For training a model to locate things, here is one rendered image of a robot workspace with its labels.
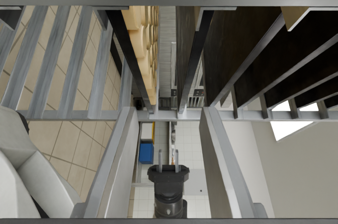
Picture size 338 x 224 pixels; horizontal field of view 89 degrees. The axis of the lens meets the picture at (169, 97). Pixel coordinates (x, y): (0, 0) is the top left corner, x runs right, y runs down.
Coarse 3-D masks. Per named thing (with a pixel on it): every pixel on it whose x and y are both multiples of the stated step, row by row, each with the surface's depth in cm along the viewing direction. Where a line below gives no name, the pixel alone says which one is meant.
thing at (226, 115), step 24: (48, 120) 56; (72, 120) 56; (96, 120) 55; (144, 120) 55; (168, 120) 55; (192, 120) 55; (240, 120) 55; (264, 120) 55; (288, 120) 55; (312, 120) 55; (336, 120) 55
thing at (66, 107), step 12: (84, 12) 68; (84, 24) 66; (84, 36) 64; (72, 48) 59; (84, 48) 62; (72, 60) 59; (72, 72) 59; (72, 84) 58; (72, 96) 56; (60, 108) 53; (72, 108) 55
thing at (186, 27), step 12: (180, 12) 44; (192, 12) 21; (204, 12) 17; (180, 24) 44; (192, 24) 21; (204, 24) 18; (180, 36) 44; (192, 36) 21; (204, 36) 20; (180, 48) 44; (192, 48) 22; (180, 60) 44; (192, 60) 25; (180, 72) 44; (192, 72) 28; (180, 84) 44; (180, 96) 44; (180, 108) 48
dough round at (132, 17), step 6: (132, 6) 19; (138, 6) 21; (126, 12) 19; (132, 12) 19; (138, 12) 21; (126, 18) 20; (132, 18) 20; (138, 18) 21; (126, 24) 20; (132, 24) 20; (138, 24) 22
